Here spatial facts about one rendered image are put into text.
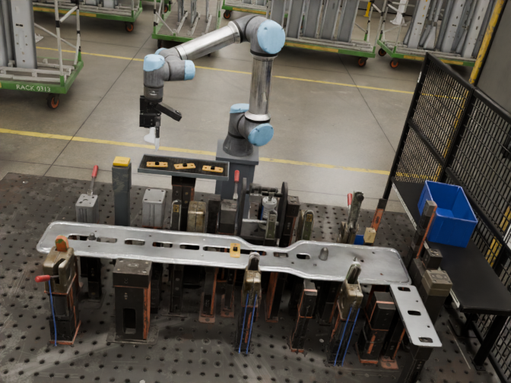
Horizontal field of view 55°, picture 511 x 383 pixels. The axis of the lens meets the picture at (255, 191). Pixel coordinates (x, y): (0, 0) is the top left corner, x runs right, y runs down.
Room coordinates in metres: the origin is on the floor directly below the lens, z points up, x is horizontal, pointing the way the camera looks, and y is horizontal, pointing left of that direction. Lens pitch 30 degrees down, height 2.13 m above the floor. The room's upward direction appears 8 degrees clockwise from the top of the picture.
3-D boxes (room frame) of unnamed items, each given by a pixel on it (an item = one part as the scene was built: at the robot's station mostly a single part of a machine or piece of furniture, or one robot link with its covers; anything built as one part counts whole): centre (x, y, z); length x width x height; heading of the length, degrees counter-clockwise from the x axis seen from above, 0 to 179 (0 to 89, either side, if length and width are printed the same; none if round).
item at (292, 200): (1.71, -0.16, 0.91); 0.07 x 0.05 x 0.42; 6
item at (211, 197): (1.68, 0.16, 0.90); 0.05 x 0.05 x 0.40; 6
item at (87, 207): (1.58, 0.65, 0.88); 0.11 x 0.10 x 0.36; 6
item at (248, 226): (1.69, -0.03, 0.94); 0.18 x 0.13 x 0.49; 96
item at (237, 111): (2.14, 0.11, 1.27); 0.13 x 0.12 x 0.14; 34
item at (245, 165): (2.14, 0.11, 0.90); 0.21 x 0.21 x 0.40; 5
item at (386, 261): (1.47, 0.06, 1.00); 1.38 x 0.22 x 0.02; 96
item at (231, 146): (2.14, 0.11, 1.15); 0.15 x 0.15 x 0.10
